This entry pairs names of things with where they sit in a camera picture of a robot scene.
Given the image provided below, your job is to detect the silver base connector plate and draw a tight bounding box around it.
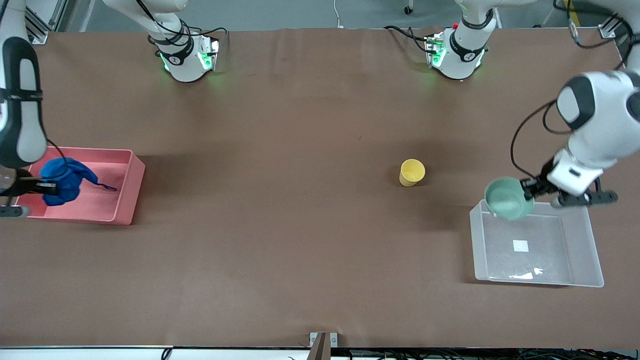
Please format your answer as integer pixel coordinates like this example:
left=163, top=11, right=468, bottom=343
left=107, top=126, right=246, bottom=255
left=197, top=35, right=221, bottom=72
left=425, top=32, right=447, bottom=68

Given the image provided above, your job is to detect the silver left base connector plate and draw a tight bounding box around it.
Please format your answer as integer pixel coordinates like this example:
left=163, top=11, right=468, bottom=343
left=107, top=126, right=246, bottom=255
left=425, top=32, right=447, bottom=68

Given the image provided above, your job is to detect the pink plastic bin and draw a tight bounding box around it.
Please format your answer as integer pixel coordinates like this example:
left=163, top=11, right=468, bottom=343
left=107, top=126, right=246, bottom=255
left=15, top=146, right=146, bottom=226

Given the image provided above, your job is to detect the metal mount bracket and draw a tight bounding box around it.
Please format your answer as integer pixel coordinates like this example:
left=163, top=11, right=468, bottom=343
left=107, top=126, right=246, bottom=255
left=309, top=332, right=339, bottom=360

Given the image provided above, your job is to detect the blue cloth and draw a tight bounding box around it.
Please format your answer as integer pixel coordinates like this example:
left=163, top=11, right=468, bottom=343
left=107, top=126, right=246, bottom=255
left=40, top=157, right=118, bottom=207

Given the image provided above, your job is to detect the black right base cable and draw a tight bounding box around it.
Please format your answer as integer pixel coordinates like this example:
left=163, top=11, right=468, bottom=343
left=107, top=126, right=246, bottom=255
left=189, top=26, right=229, bottom=48

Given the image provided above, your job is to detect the aluminium frame profile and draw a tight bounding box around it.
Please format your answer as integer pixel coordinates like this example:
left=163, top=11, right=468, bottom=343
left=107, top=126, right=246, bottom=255
left=600, top=12, right=628, bottom=40
left=24, top=5, right=51, bottom=45

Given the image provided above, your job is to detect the clear plastic bin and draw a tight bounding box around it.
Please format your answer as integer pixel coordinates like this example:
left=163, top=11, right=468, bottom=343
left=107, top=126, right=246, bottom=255
left=469, top=199, right=605, bottom=288

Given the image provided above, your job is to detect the brown table cover sheet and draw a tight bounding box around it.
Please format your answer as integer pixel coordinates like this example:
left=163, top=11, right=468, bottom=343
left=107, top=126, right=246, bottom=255
left=0, top=27, right=640, bottom=350

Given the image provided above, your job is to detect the yellow cup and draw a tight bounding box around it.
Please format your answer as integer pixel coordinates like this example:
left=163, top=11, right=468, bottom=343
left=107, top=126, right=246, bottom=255
left=399, top=159, right=426, bottom=188

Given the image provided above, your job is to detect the green bowl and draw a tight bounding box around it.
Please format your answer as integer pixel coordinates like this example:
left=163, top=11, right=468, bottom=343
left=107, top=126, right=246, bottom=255
left=484, top=177, right=536, bottom=221

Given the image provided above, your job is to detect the black left base cable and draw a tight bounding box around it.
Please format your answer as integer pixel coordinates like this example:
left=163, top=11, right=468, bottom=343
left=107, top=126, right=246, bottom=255
left=384, top=25, right=431, bottom=53

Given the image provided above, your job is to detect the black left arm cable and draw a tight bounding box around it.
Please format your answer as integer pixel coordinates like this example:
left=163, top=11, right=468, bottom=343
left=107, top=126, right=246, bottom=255
left=510, top=0, right=626, bottom=183

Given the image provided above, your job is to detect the silver right base connector plate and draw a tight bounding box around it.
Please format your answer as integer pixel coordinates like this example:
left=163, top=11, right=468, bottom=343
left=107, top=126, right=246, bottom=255
left=197, top=35, right=221, bottom=72

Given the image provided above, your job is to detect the black base cable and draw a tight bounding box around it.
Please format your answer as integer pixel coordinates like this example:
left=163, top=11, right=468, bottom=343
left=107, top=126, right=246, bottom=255
left=189, top=26, right=229, bottom=48
left=384, top=25, right=431, bottom=53

